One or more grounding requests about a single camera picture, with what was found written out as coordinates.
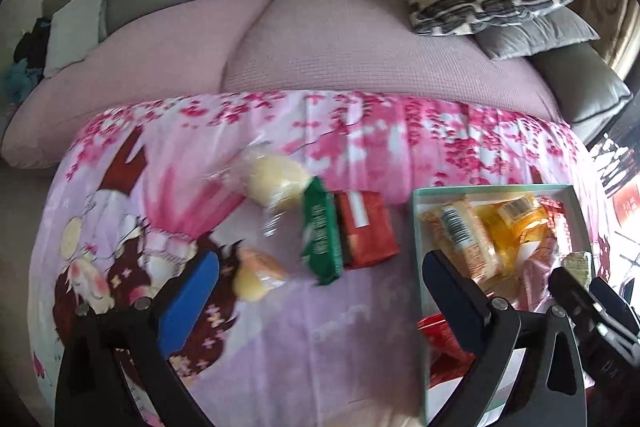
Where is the yellow jelly cup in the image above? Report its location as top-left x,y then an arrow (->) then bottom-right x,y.
232,247 -> 288,303

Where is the green biscuit packet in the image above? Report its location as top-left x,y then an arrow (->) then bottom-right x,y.
302,176 -> 343,286

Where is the clear yellow bun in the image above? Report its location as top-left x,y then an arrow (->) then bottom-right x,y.
206,139 -> 312,237

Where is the round green cracker packet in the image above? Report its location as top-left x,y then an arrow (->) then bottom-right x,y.
561,251 -> 593,289

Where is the pink snack packet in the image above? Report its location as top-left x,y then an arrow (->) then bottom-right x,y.
518,231 -> 560,312

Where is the teal cardboard box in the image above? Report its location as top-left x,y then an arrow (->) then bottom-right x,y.
411,184 -> 592,426

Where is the red checkered snack packet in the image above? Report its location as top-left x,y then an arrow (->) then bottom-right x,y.
538,196 -> 573,255

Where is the orange yellow snack packet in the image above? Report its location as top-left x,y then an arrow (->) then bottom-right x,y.
474,194 -> 549,275

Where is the red wrapper in box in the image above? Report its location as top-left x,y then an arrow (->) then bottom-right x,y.
418,313 -> 475,388

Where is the beige barcode snack packet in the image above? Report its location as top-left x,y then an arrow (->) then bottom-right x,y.
420,198 -> 500,286

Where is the pink anime print cloth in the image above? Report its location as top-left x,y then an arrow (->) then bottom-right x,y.
28,91 -> 610,426

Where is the grey cushion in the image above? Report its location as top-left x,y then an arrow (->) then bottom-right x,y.
474,6 -> 600,61

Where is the dark clothes pile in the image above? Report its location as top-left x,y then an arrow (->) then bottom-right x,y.
3,17 -> 51,105

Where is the light grey small pillow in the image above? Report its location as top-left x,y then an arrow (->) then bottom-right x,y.
43,0 -> 103,78

